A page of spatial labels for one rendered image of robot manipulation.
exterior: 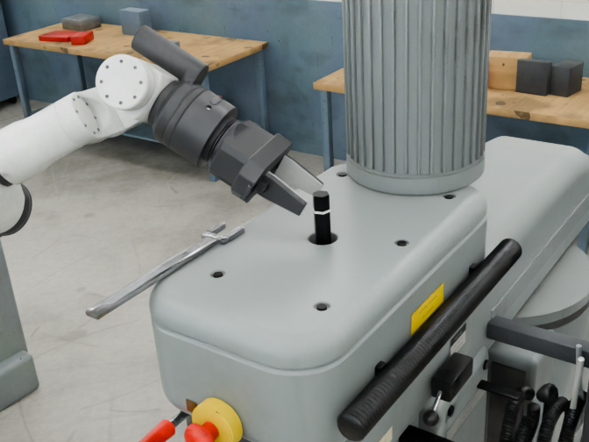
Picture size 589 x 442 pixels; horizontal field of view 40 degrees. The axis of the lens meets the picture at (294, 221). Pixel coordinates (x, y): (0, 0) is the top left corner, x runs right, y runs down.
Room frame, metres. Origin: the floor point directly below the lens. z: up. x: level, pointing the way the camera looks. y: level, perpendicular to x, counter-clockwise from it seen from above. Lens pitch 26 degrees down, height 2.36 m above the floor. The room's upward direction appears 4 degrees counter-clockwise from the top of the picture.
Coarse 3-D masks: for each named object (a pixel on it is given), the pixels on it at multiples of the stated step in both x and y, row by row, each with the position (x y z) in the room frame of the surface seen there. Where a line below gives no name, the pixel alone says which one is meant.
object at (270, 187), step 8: (264, 176) 0.90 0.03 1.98; (272, 176) 0.90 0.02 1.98; (264, 184) 0.89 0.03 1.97; (272, 184) 0.89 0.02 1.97; (280, 184) 0.89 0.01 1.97; (256, 192) 0.90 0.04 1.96; (264, 192) 0.89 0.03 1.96; (272, 192) 0.89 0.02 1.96; (280, 192) 0.89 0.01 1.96; (288, 192) 0.89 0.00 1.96; (272, 200) 0.89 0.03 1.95; (280, 200) 0.89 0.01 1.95; (288, 200) 0.89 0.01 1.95; (296, 200) 0.88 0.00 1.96; (304, 200) 0.88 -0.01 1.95; (288, 208) 0.89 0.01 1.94; (296, 208) 0.88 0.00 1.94
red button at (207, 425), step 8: (192, 424) 0.70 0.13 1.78; (208, 424) 0.71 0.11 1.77; (184, 432) 0.70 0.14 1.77; (192, 432) 0.69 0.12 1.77; (200, 432) 0.69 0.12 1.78; (208, 432) 0.69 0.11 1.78; (216, 432) 0.70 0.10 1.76; (192, 440) 0.69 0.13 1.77; (200, 440) 0.68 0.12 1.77; (208, 440) 0.68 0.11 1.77
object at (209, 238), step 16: (224, 224) 0.95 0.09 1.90; (208, 240) 0.91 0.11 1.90; (224, 240) 0.90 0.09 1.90; (176, 256) 0.87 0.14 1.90; (192, 256) 0.87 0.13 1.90; (160, 272) 0.83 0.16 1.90; (128, 288) 0.80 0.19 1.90; (144, 288) 0.80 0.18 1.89; (96, 304) 0.77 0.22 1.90; (112, 304) 0.77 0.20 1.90
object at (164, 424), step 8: (176, 416) 0.81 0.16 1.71; (184, 416) 0.81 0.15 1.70; (160, 424) 0.79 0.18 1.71; (168, 424) 0.79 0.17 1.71; (176, 424) 0.80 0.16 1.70; (152, 432) 0.77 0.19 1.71; (160, 432) 0.77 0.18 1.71; (168, 432) 0.78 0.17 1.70; (144, 440) 0.76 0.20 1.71; (152, 440) 0.76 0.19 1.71; (160, 440) 0.77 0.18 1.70
